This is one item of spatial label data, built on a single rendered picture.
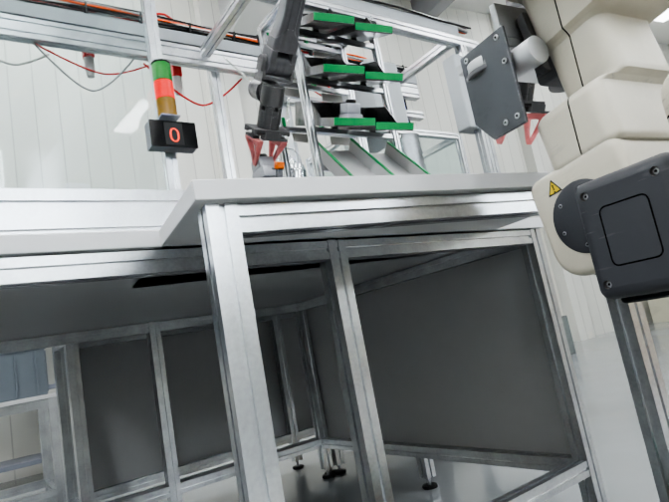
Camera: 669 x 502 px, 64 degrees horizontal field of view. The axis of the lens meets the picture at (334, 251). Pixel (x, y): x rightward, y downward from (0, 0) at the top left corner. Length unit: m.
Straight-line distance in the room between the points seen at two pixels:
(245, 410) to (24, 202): 0.54
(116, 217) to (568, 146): 0.76
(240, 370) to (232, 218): 0.20
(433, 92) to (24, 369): 6.21
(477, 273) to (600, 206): 1.17
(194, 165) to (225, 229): 5.08
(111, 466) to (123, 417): 0.21
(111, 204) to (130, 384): 1.76
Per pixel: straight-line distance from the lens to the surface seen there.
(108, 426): 2.72
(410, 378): 2.15
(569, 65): 0.92
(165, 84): 1.53
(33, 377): 3.02
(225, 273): 0.73
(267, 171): 1.38
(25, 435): 5.28
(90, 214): 1.04
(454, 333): 1.95
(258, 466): 0.74
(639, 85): 0.92
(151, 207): 1.07
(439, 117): 7.67
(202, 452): 2.85
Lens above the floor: 0.62
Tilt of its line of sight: 9 degrees up
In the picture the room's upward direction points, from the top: 11 degrees counter-clockwise
